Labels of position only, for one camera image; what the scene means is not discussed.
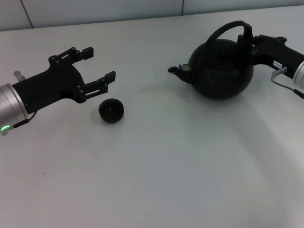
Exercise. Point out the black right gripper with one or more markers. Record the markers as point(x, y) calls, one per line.
point(275, 53)

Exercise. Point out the small black teacup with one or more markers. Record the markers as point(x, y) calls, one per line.
point(111, 111)

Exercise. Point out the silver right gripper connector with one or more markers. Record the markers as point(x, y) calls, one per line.
point(279, 71)

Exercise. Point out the black round teapot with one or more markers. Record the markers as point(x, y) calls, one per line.
point(221, 73)

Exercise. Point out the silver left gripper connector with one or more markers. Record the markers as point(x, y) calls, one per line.
point(17, 74)

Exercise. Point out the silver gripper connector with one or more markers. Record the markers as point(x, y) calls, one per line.
point(279, 71)
point(17, 74)

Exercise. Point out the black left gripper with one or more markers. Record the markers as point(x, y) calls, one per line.
point(52, 85)

